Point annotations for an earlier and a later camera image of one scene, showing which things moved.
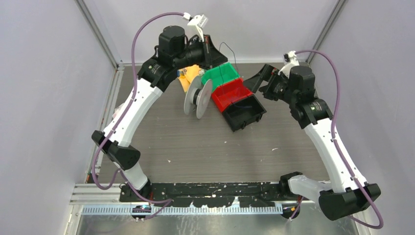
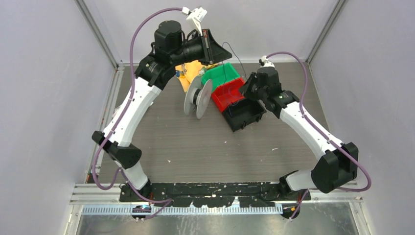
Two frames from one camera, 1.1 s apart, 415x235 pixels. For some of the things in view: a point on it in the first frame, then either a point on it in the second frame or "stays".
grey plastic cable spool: [197, 96] stays
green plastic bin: [219, 75] stays
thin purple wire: [219, 61] → [228, 45]
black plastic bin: [243, 111] stays
